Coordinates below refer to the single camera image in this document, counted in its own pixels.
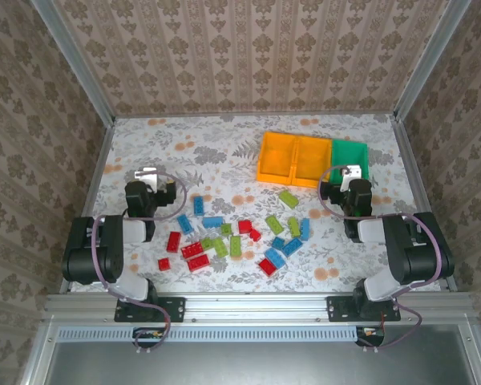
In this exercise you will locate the green plastic bin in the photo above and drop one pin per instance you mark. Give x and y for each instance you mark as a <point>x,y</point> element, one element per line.
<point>348,154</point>

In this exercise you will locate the small green lego brick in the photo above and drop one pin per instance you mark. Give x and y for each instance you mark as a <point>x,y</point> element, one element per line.
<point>207,242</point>
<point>226,229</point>

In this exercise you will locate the small blue lego brick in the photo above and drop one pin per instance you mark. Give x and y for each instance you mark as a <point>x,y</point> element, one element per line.
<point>277,242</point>

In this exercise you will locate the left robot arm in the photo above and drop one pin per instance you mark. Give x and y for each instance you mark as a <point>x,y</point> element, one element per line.
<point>84,248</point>

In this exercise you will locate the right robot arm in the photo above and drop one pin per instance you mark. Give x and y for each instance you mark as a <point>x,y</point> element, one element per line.
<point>417,248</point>

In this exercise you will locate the small red lego brick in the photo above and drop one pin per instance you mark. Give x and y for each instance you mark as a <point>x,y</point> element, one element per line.
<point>164,264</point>
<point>255,234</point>

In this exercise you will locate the square red lego brick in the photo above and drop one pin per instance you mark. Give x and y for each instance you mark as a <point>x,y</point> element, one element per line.
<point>245,226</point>

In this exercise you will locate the grey metal panel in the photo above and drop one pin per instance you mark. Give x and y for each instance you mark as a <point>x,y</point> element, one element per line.
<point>264,365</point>

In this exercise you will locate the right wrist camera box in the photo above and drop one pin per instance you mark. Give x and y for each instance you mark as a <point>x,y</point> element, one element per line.
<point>354,172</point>

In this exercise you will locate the thin aluminium frame rail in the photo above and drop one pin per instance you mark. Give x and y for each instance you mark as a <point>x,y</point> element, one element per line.
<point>244,115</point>

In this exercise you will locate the wide aluminium base rail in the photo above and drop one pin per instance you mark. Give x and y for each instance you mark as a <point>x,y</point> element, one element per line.
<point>256,306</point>

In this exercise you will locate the aluminium frame post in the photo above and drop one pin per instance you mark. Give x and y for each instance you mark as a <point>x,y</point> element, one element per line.
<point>428,60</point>
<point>77,64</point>

